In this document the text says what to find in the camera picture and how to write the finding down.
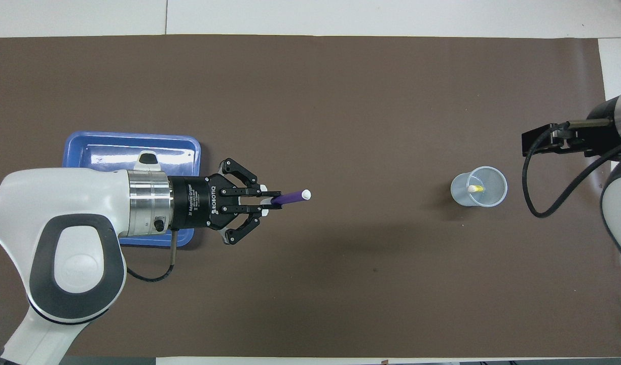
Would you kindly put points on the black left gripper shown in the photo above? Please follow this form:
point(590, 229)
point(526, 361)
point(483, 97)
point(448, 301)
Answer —
point(193, 203)

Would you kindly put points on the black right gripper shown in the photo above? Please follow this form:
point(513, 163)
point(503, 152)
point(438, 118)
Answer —
point(601, 139)

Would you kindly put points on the purple marker pen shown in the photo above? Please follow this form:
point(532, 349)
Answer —
point(290, 197)

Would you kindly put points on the yellow marker pen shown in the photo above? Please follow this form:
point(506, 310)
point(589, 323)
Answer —
point(475, 188)

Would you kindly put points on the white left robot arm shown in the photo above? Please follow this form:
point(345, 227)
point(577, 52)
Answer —
point(62, 213)

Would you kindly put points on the translucent plastic cup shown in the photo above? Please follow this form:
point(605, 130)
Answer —
point(487, 200)

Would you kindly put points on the brown table mat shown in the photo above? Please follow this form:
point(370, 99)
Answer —
point(310, 101)

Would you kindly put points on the blue plastic tray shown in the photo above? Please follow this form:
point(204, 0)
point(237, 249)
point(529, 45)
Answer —
point(112, 147)

